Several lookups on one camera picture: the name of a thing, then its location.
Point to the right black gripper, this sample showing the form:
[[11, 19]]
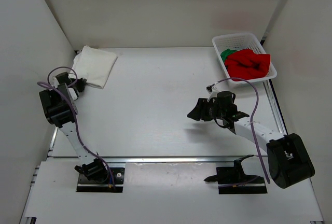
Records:
[[200, 113]]

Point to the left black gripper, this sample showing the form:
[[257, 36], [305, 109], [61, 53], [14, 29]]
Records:
[[82, 82]]

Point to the white t shirt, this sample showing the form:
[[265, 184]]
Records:
[[94, 65]]

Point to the red t shirt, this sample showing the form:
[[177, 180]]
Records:
[[248, 65]]

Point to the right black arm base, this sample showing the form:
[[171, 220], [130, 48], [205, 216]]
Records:
[[233, 180]]

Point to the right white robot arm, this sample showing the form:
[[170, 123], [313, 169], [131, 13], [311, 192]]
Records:
[[288, 160]]

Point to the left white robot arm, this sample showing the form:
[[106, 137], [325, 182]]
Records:
[[57, 101]]

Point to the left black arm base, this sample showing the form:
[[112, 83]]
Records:
[[95, 178]]

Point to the green t shirt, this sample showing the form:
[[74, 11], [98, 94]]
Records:
[[224, 55]]

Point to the white plastic basket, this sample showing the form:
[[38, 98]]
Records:
[[239, 41]]

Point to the aluminium table rail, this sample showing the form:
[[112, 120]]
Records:
[[208, 159]]

